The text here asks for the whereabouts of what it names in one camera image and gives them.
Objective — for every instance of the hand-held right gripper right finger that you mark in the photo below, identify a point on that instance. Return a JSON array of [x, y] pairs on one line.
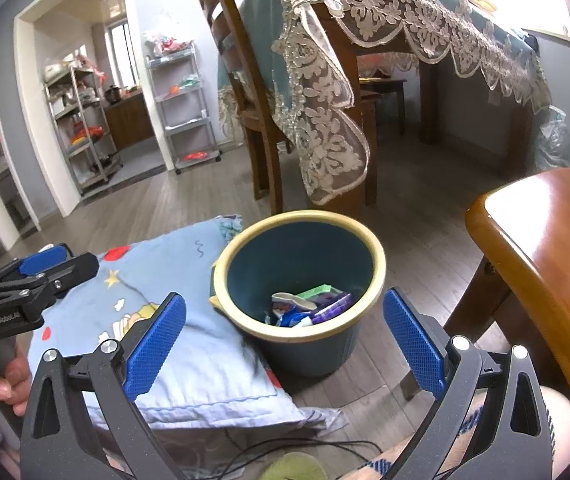
[[412, 345]]

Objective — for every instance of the wooden kitchen cabinet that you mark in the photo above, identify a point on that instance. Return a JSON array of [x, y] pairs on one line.
[[130, 120]]

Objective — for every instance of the green medicine box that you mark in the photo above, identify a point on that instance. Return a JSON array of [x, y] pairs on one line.
[[320, 291]]

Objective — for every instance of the white power strip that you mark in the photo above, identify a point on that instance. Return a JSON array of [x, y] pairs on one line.
[[285, 147]]

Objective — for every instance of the plastic bags on cart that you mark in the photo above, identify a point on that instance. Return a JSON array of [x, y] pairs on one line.
[[167, 44]]

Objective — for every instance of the green slipper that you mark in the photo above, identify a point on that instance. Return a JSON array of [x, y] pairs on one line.
[[295, 467]]

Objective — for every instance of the white storage cart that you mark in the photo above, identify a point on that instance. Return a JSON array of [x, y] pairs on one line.
[[185, 110]]

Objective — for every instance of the red white snack wrapper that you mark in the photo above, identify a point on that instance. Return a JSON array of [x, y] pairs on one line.
[[290, 302]]

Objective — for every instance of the metal shelf rack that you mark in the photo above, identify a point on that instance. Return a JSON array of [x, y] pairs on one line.
[[82, 130]]

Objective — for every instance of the kitchen window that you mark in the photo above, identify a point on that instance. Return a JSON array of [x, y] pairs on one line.
[[121, 52]]

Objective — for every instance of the metal cooking pot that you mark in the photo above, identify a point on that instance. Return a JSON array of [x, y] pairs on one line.
[[115, 94]]

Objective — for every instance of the purple spray bottle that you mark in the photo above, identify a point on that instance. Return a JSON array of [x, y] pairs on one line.
[[332, 307]]

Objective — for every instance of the blue bin with yellow rim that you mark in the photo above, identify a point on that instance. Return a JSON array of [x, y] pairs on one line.
[[295, 255]]

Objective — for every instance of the blue snack packet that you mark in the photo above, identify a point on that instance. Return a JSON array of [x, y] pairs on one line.
[[292, 318]]

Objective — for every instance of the blue cartoon printed blanket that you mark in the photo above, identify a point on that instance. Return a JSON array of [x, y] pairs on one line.
[[205, 360]]

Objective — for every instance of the clear plastic bottle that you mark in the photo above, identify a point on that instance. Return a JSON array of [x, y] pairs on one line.
[[557, 140]]

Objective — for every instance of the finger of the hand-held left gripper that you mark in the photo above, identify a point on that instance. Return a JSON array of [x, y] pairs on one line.
[[72, 272], [45, 260]]

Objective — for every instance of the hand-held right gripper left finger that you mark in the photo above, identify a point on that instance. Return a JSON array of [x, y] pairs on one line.
[[155, 347]]

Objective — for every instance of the dark wooden dining chair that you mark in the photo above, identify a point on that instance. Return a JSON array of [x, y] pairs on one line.
[[245, 110]]

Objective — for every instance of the teal tablecloth with lace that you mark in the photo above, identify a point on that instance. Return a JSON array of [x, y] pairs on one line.
[[325, 85]]

